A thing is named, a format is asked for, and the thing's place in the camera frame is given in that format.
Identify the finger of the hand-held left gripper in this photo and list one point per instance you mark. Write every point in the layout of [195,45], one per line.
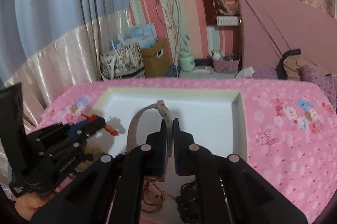
[52,130]
[96,124]

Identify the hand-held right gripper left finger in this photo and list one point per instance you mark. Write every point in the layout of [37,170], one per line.
[137,160]

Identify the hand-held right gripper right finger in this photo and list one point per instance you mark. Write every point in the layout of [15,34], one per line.
[200,160]

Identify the red knot pendant charm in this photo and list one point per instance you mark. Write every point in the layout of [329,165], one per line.
[112,130]

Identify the shallow white tray box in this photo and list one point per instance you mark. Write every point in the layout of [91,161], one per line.
[205,121]

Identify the person's left hand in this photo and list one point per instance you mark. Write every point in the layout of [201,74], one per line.
[29,207]

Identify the black white patterned gift bag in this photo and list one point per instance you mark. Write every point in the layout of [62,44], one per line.
[121,63]

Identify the cream satin curtain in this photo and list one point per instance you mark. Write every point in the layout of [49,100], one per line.
[65,55]

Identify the brown cardboard box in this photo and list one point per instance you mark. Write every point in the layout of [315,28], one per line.
[154,60]

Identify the pink floral bedsheet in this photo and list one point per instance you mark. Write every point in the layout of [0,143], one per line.
[284,139]

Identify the white flat device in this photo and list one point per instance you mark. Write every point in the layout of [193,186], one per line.
[202,70]

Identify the pink plastic basket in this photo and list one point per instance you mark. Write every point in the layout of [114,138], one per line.
[226,66]

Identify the light blue paper bag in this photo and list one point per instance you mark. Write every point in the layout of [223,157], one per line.
[137,34]

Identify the pale green ceramic jar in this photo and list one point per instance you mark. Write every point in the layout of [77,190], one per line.
[186,62]

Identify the tan cloth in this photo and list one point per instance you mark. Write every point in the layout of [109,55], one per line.
[297,66]

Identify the white power strip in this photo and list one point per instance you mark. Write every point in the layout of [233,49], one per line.
[227,20]

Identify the purple dotted quilt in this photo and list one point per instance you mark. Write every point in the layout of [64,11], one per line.
[321,82]

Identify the pink padded headboard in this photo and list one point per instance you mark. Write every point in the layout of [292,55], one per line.
[284,29]

